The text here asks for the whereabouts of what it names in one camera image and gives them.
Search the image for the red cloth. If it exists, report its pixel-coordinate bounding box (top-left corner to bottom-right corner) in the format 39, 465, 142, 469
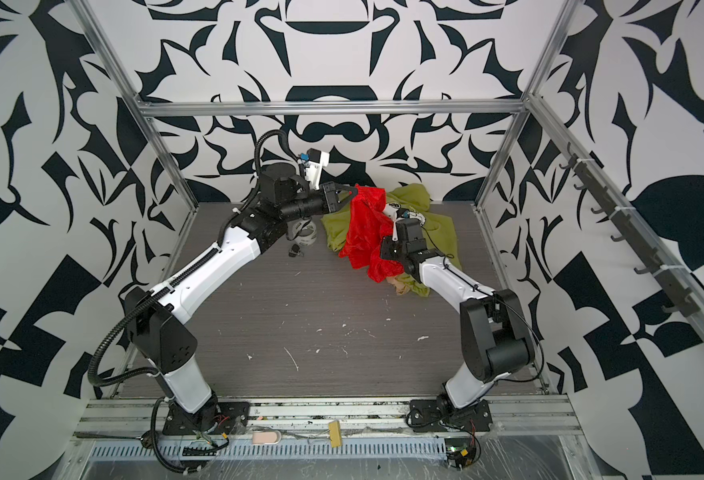
339, 185, 404, 283

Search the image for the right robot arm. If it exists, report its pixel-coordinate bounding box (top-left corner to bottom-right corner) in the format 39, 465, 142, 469
381, 218, 538, 410

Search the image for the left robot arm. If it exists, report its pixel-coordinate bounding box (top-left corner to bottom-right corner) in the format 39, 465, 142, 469
123, 162, 358, 414

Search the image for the beige cloth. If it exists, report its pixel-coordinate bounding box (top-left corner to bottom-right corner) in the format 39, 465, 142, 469
386, 274, 414, 296

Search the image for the clear tape roll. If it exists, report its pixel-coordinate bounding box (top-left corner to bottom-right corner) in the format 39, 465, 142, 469
288, 218, 318, 246

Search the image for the green printed t-shirt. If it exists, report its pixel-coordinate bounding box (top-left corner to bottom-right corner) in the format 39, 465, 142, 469
321, 184, 462, 297

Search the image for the small black grey object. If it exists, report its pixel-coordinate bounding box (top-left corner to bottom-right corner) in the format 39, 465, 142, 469
289, 244, 303, 258

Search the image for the yellow block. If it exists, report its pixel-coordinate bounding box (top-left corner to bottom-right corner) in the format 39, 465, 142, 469
328, 420, 343, 449

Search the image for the small electronics board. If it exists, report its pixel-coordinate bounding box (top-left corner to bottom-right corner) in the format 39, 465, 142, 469
445, 437, 481, 470

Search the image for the pink eraser block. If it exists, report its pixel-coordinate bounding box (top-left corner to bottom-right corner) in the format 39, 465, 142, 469
252, 430, 282, 445

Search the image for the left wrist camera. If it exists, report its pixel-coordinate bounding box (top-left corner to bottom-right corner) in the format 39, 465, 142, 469
298, 149, 330, 190

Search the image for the black corrugated cable conduit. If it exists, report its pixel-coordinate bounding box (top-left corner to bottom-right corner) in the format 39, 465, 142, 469
86, 128, 305, 475

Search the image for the aluminium cage frame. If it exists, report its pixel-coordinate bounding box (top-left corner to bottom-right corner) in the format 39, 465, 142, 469
66, 0, 704, 385

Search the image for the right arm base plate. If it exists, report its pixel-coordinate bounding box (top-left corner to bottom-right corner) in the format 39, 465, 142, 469
405, 395, 494, 432

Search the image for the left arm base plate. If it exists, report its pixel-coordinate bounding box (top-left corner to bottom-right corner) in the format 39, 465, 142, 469
162, 401, 251, 436

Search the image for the white slotted cable duct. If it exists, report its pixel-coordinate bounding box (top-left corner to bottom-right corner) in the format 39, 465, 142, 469
87, 436, 449, 462

